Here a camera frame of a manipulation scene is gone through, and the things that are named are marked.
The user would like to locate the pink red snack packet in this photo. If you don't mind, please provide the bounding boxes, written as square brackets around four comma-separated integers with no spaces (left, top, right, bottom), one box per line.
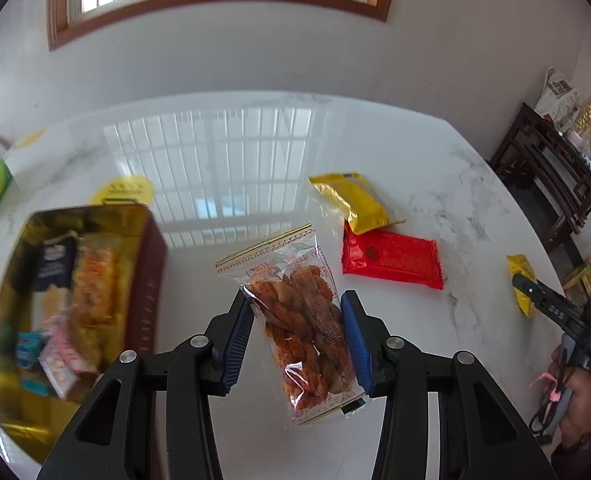
[50,317,85,356]
[38,337,100,401]

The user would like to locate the large yellow snack bag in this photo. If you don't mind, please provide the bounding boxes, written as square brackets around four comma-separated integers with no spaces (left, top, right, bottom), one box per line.
[506,254,539,318]

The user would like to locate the red foil packet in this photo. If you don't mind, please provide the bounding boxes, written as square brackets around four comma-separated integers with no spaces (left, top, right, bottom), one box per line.
[342,221,446,291]

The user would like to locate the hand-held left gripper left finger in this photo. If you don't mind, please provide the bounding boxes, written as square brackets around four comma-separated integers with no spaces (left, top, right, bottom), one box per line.
[35,289,256,480]

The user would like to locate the clear bag of fried twists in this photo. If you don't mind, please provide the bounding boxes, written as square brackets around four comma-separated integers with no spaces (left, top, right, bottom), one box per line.
[215,225,367,428]

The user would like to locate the round yellow sticker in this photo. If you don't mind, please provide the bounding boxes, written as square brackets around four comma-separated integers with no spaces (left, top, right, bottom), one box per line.
[89,175,155,207]

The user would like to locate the gold foil packet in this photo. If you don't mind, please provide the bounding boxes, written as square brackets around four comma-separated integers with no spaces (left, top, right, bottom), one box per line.
[309,172,407,236]

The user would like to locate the yellow and white card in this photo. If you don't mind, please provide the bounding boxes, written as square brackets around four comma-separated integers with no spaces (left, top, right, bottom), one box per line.
[2,129,46,161]

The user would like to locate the dark wooden side table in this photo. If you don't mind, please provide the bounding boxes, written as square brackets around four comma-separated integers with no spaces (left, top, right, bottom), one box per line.
[489,102,591,253]

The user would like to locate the light wooden stool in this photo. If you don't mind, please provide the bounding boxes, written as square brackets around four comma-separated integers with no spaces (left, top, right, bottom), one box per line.
[563,227,591,296]

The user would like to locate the light blue snack packet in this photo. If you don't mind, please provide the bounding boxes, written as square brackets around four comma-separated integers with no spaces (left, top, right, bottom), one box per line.
[15,331,51,397]

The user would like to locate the orange snack packet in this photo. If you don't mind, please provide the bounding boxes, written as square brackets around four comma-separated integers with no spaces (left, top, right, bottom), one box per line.
[70,247,121,356]

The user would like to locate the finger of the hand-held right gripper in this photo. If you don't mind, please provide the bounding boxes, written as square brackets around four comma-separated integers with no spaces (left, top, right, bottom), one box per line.
[525,274,591,328]
[512,276,583,335]

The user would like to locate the person's right forearm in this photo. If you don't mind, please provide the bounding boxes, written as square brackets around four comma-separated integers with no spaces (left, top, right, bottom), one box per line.
[550,430,591,480]

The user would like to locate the blue and white cracker packet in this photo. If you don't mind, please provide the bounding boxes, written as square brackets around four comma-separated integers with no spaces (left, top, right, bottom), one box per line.
[31,234,80,321]

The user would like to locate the pink ribbon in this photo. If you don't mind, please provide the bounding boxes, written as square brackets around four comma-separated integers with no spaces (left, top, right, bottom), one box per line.
[530,372,563,403]

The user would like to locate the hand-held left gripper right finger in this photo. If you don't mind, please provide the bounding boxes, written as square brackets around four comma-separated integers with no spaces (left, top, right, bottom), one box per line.
[340,289,559,480]

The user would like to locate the gold tin box red sides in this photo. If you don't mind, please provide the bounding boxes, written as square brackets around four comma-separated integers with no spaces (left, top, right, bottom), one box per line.
[0,205,168,466]

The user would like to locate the folded newspaper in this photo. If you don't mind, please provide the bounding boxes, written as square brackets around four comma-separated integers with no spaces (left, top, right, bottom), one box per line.
[534,66,581,126]

